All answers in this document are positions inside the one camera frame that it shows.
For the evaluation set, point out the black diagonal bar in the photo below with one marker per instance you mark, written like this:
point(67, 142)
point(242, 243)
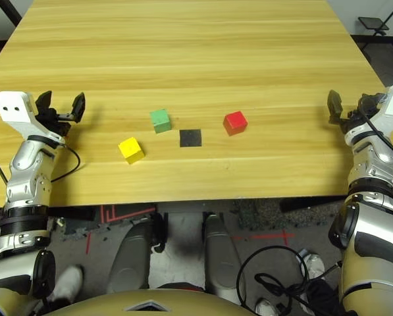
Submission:
point(13, 11)

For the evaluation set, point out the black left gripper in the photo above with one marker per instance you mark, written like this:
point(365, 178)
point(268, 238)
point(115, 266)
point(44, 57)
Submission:
point(56, 123)

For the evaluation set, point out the white bystander shoe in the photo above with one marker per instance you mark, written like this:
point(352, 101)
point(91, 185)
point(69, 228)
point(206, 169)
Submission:
point(313, 265)
point(66, 283)
point(265, 307)

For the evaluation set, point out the grey right robot leg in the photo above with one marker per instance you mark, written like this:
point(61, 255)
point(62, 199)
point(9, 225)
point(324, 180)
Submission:
point(220, 256)

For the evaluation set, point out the black stand with flat plate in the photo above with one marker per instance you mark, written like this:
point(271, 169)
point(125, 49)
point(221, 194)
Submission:
point(374, 23)

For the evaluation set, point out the red wooden block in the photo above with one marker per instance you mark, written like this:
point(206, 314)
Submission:
point(235, 122)

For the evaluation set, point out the red tape cross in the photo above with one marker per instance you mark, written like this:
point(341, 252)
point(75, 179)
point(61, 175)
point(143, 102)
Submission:
point(283, 236)

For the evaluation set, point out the yellow wooden block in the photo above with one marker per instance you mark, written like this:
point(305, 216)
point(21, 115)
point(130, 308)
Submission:
point(131, 149)

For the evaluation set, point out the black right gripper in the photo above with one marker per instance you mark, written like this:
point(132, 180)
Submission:
point(355, 120)

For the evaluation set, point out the black mat with red lines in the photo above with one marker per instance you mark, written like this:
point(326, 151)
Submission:
point(123, 214)

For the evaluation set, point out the green wooden block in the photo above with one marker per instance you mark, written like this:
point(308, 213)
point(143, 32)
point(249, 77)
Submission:
point(160, 120)

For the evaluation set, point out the grey paper piece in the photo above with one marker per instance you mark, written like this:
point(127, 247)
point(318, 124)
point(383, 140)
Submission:
point(302, 253)

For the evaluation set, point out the khaki robot torso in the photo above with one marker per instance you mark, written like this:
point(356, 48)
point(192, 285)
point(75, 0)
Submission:
point(143, 301)

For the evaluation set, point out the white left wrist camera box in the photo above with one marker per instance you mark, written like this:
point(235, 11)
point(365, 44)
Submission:
point(13, 107)

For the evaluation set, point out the grey robot leg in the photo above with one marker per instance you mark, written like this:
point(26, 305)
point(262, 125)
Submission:
point(220, 256)
point(130, 260)

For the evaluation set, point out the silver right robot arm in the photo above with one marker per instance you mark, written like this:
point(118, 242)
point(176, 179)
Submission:
point(370, 230)

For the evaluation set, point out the grey left robot leg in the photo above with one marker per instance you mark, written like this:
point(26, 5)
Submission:
point(130, 260)

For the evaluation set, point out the black square marker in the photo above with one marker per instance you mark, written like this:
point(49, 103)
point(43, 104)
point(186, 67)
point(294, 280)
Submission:
point(190, 137)

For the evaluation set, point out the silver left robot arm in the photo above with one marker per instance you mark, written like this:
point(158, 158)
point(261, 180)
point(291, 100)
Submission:
point(25, 171)

